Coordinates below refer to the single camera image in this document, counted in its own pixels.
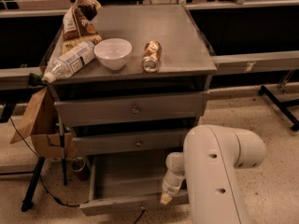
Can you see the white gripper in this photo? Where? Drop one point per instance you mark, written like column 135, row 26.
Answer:
column 170, row 188

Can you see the grey bottom drawer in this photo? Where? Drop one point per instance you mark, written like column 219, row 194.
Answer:
column 128, row 181

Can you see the grey drawer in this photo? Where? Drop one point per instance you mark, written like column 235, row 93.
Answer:
column 132, row 108
column 128, row 181
column 125, row 142

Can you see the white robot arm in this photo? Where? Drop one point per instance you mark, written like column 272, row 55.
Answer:
column 211, row 154

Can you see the grey middle drawer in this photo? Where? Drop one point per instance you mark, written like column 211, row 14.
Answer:
column 125, row 142

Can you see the grey top drawer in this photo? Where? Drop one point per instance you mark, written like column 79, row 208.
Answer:
column 132, row 108

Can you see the grey drawer cabinet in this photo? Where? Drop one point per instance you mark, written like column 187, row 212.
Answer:
column 185, row 65

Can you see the dark cup on floor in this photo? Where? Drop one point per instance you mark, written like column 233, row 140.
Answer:
column 80, row 168

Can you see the black tripod stand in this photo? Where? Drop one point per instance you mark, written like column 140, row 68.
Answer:
column 27, row 203

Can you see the brown cardboard box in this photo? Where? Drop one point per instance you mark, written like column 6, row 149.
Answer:
column 39, row 122

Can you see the lying drink can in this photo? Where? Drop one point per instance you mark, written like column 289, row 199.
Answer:
column 151, row 57

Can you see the black stand base right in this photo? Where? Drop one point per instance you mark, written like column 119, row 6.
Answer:
column 283, row 107

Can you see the white bowl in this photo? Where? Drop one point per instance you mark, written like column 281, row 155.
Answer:
column 113, row 53

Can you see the clear plastic water bottle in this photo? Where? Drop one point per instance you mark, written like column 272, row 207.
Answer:
column 71, row 62

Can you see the brown snack bag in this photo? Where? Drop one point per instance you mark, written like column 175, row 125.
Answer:
column 77, row 24

